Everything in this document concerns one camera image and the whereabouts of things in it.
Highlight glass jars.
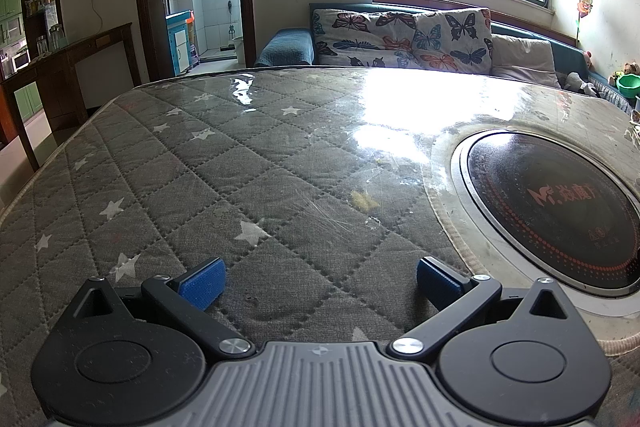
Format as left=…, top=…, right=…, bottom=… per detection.
left=35, top=24, right=69, bottom=58

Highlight square butterfly print cushion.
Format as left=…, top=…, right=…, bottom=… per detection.
left=412, top=8, right=494, bottom=75

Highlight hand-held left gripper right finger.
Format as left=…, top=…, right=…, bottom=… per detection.
left=387, top=256, right=576, bottom=358

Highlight grey plush toy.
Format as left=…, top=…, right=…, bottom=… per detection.
left=565, top=72, right=602, bottom=96

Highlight grey star quilted table cover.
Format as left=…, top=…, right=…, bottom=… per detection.
left=0, top=66, right=640, bottom=427

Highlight green plastic bowl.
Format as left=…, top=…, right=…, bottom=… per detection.
left=616, top=74, right=640, bottom=99

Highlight colourful pinwheel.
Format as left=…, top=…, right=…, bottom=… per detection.
left=575, top=0, right=597, bottom=48

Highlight round black induction cooker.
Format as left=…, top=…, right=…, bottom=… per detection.
left=450, top=131, right=640, bottom=314

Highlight brown plush toy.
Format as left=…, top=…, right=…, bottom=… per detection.
left=608, top=62, right=640, bottom=88

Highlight blue and white cabinet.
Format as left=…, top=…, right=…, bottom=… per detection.
left=166, top=10, right=197, bottom=76

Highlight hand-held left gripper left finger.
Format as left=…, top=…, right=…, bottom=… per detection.
left=70, top=257, right=253, bottom=359

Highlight blue sofa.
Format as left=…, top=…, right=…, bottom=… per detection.
left=255, top=3, right=640, bottom=118

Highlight dark wooden side table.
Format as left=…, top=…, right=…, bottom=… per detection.
left=0, top=23, right=142, bottom=174

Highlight long butterfly print cushion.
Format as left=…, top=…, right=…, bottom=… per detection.
left=311, top=8, right=417, bottom=68

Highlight plain white cushion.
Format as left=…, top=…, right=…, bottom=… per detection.
left=491, top=34, right=562, bottom=89

